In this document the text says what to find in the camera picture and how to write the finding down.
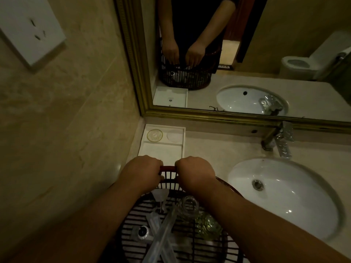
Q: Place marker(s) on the person's left hand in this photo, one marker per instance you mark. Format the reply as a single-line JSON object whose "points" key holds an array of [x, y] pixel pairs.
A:
{"points": [[142, 172]]}

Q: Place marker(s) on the person's right hand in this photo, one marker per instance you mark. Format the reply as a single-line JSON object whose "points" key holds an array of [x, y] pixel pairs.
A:
{"points": [[196, 172]]}

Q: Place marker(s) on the person's left fingers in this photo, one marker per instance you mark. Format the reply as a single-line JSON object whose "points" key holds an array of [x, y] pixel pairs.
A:
{"points": [[157, 169]]}

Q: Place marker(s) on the person's right fingers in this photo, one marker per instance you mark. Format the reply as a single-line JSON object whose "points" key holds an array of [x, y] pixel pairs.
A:
{"points": [[182, 171]]}

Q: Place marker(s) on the dark red plastic basket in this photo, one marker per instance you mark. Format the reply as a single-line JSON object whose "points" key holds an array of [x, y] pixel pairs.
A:
{"points": [[186, 243]]}

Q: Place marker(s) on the person's left forearm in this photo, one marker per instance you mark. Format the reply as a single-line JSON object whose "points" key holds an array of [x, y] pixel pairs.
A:
{"points": [[82, 227]]}

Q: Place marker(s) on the person's right forearm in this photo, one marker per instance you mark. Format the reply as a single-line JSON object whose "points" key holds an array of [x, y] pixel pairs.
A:
{"points": [[255, 224]]}

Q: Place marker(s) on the white rectangular tray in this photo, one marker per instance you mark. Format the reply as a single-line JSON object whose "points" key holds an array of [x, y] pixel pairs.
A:
{"points": [[161, 152]]}

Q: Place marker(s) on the gold rimmed round coaster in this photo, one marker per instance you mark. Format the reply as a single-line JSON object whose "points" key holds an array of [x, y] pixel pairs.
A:
{"points": [[155, 135]]}

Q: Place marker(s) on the clear glass jar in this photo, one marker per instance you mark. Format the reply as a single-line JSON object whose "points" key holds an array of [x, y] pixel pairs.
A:
{"points": [[188, 205]]}

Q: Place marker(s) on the clear glass cup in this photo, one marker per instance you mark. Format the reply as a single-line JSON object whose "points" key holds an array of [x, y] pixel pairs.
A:
{"points": [[209, 225]]}

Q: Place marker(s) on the clear plastic wrapped toothbrush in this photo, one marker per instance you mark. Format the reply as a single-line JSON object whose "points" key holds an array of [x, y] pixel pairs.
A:
{"points": [[164, 232]]}

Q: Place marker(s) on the small bottle with black cap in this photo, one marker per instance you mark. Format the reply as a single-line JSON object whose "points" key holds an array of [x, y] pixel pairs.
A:
{"points": [[142, 232]]}

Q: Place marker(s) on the metal sink drain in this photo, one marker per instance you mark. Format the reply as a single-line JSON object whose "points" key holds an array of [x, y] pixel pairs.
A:
{"points": [[257, 184]]}

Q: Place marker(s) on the chrome faucet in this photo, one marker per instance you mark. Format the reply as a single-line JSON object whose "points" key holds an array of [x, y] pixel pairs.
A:
{"points": [[282, 139]]}

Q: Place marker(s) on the white oval sink basin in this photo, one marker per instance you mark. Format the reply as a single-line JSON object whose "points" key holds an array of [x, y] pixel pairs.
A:
{"points": [[296, 199]]}

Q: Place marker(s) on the white toilet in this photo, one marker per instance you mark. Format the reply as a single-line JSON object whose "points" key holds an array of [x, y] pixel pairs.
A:
{"points": [[309, 61]]}

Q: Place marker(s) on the gold framed wall mirror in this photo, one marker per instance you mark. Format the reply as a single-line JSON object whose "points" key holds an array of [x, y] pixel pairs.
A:
{"points": [[274, 38]]}

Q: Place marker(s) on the white wall socket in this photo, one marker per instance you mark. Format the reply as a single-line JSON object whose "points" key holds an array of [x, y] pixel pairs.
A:
{"points": [[30, 24]]}

